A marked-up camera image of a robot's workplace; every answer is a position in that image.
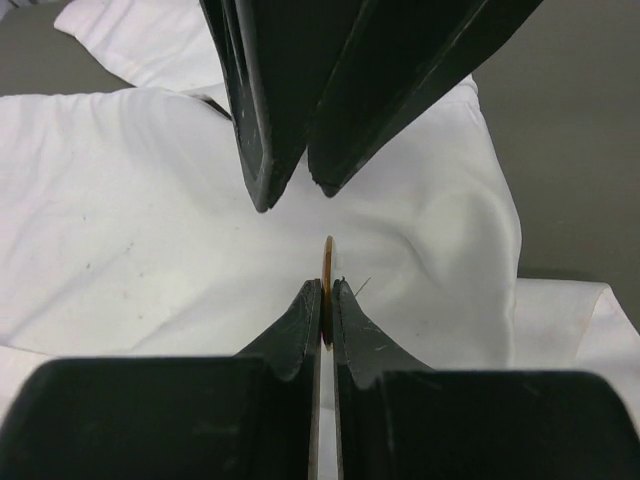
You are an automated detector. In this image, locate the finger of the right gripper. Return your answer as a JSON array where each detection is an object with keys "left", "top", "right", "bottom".
[
  {"left": 308, "top": 0, "right": 539, "bottom": 196},
  {"left": 201, "top": 1, "right": 364, "bottom": 213}
]

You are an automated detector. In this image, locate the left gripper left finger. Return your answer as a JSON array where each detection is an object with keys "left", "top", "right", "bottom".
[{"left": 1, "top": 280, "right": 323, "bottom": 479}]

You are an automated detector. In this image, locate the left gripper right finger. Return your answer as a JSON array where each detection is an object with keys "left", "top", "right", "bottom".
[{"left": 332, "top": 280, "right": 639, "bottom": 479}]

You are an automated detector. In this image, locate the round gold orange brooch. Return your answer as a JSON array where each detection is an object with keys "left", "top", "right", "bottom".
[{"left": 321, "top": 235, "right": 335, "bottom": 350}]

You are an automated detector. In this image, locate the white shirt garment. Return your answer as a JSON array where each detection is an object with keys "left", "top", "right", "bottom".
[{"left": 0, "top": 0, "right": 640, "bottom": 480}]

